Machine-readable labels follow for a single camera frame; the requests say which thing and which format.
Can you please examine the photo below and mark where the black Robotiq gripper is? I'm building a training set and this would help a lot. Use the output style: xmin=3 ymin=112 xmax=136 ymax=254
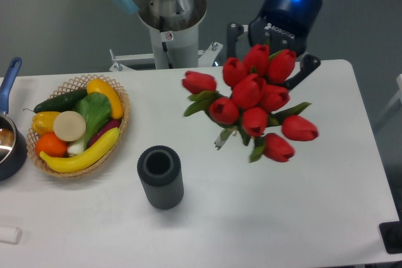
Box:
xmin=227 ymin=0 xmax=323 ymax=90

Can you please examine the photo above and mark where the red tulip bouquet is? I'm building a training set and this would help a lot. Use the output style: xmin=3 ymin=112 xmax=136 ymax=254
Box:
xmin=182 ymin=44 xmax=319 ymax=163

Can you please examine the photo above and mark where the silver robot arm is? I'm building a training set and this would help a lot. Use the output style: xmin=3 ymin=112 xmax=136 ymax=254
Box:
xmin=112 ymin=0 xmax=324 ymax=89

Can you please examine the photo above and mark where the dark grey ribbed vase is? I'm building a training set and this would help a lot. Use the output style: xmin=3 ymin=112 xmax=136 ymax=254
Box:
xmin=137 ymin=145 xmax=184 ymax=210

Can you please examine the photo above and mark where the yellow squash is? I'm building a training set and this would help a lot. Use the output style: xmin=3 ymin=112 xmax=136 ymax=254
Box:
xmin=87 ymin=78 xmax=124 ymax=119

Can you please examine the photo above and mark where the purple eggplant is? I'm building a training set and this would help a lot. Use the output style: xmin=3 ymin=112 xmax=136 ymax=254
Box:
xmin=87 ymin=119 xmax=121 ymax=147

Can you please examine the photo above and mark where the green bok choy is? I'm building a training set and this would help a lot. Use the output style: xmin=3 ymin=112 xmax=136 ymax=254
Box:
xmin=67 ymin=92 xmax=111 ymax=157

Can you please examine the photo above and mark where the woven wicker basket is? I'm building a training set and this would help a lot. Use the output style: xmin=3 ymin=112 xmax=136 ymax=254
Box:
xmin=26 ymin=75 xmax=130 ymax=178

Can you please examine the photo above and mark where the green cucumber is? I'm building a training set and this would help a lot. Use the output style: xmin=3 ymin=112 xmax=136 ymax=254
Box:
xmin=24 ymin=88 xmax=87 ymax=114

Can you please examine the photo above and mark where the yellow banana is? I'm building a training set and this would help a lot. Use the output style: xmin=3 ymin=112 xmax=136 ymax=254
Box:
xmin=40 ymin=127 xmax=120 ymax=173

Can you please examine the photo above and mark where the beige round disc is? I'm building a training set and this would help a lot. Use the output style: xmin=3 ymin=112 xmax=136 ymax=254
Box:
xmin=53 ymin=111 xmax=86 ymax=142

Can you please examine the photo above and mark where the black device at edge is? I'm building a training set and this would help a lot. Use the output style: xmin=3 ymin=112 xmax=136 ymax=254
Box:
xmin=379 ymin=221 xmax=401 ymax=254

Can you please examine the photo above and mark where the yellow bell pepper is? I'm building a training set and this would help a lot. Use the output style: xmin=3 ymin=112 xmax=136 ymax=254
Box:
xmin=31 ymin=111 xmax=60 ymax=136

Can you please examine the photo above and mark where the orange fruit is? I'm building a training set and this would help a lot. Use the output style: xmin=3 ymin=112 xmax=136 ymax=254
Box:
xmin=35 ymin=133 xmax=68 ymax=158

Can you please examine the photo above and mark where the white cylinder object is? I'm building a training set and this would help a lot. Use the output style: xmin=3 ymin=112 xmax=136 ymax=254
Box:
xmin=0 ymin=225 xmax=23 ymax=245

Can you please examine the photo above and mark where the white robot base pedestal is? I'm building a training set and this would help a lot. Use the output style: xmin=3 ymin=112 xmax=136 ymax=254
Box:
xmin=109 ymin=24 xmax=224 ymax=72

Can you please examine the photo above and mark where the white furniture frame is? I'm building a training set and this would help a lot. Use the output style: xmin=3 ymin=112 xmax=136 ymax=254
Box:
xmin=372 ymin=74 xmax=401 ymax=133

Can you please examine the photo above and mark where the blue handled saucepan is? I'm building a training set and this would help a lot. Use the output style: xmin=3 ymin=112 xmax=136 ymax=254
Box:
xmin=1 ymin=57 xmax=27 ymax=181

